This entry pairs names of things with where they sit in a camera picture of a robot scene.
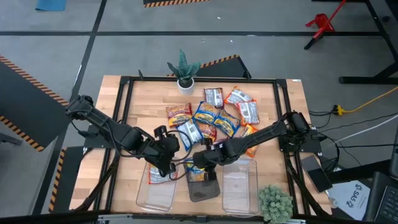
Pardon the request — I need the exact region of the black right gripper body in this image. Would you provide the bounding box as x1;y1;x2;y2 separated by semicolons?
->
192;141;231;172

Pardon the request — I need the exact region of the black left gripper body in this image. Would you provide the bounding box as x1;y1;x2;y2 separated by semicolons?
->
150;126;181;166

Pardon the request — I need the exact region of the orange Maruchan noodle pack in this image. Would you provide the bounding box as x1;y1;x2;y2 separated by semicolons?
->
224;86;254;105
239;123;259;158
238;100;261;126
148;163;178;185

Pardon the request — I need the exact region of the blue Maruchan noodle pack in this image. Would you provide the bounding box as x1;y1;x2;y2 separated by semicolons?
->
185;159;208;184
177;119;205;152
193;101;222;125
213;110;241;138

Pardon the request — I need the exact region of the dark smoked plastic bin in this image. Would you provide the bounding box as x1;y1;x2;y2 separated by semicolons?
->
183;160;221;203

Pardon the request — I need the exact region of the clear plastic bin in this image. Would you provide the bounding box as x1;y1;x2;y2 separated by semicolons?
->
136;155;181;212
222;157;259;215

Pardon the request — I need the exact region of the snake plant in white pot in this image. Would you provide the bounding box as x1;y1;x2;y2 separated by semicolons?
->
167;49;202;96

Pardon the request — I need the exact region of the bushy green artificial plant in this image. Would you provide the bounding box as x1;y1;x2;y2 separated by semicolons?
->
258;184;294;224

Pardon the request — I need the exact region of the black hazard-striped floor mat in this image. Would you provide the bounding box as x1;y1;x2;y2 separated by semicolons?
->
142;0;212;8
169;54;252;79
0;55;80;152
48;146;86;214

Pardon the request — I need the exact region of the black tablet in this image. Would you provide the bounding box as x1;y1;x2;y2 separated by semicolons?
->
300;154;333;193

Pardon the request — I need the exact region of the white paper with logo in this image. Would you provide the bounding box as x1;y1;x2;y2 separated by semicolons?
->
328;179;373;221

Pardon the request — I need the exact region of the black desk foot bar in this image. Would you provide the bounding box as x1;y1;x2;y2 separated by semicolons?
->
328;160;392;184

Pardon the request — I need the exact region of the black laptop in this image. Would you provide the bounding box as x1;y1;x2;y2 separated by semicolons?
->
363;170;398;224

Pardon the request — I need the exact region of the blue floor mat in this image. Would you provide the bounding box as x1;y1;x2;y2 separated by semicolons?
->
35;0;68;12

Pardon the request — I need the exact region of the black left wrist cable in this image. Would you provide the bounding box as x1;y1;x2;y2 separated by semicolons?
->
164;129;194;181

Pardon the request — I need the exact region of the black aluminium table frame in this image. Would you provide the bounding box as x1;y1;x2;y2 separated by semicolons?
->
74;70;332;223

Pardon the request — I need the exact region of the black power cable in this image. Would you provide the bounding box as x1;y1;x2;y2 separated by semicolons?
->
308;105;340;116

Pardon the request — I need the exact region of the yellow extension cable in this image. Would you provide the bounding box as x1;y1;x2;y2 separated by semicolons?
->
337;86;398;115

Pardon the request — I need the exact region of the white floor cable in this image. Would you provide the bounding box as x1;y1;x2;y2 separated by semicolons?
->
334;114;398;144

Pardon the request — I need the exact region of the black desk frame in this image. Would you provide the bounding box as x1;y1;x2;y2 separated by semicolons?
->
312;0;398;85

